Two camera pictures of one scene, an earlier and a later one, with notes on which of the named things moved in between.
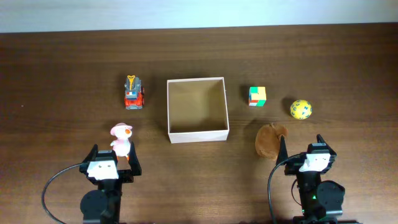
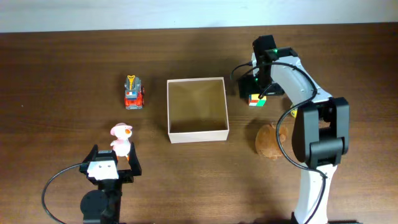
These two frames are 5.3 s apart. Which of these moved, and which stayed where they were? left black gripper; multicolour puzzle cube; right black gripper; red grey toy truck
Moved: right black gripper
Stayed: multicolour puzzle cube; left black gripper; red grey toy truck
